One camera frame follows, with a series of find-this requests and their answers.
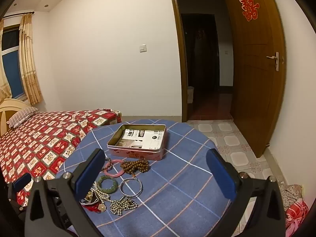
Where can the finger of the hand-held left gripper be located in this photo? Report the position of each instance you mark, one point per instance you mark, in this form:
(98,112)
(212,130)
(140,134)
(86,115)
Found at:
(22,181)

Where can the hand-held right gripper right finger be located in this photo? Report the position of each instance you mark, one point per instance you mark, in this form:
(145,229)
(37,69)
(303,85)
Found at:
(222,175)

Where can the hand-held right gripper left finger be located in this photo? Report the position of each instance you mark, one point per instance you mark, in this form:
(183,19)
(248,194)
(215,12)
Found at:
(90,174)

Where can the red metal tin box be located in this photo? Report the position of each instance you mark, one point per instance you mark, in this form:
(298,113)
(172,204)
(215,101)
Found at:
(138,154)

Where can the green jade bangle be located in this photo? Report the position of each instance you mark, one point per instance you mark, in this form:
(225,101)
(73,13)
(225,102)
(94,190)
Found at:
(108,190)

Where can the pink bangle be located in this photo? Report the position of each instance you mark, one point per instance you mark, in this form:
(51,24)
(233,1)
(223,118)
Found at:
(116,175)

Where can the red tassel pendant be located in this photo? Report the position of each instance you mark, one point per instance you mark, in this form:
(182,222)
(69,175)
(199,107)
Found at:
(95,209)

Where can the silver bangle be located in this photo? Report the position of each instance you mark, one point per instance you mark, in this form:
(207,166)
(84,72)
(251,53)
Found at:
(134,196)

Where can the red patterned bed blanket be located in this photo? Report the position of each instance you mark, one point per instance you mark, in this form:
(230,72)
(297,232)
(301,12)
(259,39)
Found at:
(49,138)

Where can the blue plaid tablecloth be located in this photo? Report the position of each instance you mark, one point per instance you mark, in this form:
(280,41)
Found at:
(172,190)

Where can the printed paper sheet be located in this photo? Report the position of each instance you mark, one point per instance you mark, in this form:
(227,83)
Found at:
(143,138)

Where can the striped pillow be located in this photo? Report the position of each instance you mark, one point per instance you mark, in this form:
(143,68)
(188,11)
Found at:
(22,116)

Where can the speckled stone slab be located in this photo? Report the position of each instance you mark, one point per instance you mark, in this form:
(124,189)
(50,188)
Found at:
(291,195)

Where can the cream wooden headboard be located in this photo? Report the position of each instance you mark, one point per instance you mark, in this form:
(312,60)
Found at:
(12,103)

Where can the red checked cloth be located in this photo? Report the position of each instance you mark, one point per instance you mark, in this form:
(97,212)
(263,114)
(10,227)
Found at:
(297,213)

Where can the white bin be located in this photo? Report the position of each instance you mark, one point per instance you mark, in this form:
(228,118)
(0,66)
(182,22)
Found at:
(190,95)

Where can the brown wooden door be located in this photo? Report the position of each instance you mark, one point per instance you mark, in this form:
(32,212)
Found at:
(254,91)

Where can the beige curtain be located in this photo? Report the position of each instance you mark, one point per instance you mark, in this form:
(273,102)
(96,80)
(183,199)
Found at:
(28,61)
(3,79)

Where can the window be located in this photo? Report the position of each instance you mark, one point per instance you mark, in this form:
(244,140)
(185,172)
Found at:
(13,66)

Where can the dark curtain rod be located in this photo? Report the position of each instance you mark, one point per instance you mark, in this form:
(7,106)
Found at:
(17,14)

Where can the red paper door decoration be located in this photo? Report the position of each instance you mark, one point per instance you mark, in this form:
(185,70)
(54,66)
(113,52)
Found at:
(249,7)

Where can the brown door frame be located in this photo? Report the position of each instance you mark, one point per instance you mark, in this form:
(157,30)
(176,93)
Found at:
(179,54)

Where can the white light switch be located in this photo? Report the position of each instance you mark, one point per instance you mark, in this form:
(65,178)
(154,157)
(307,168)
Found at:
(143,48)

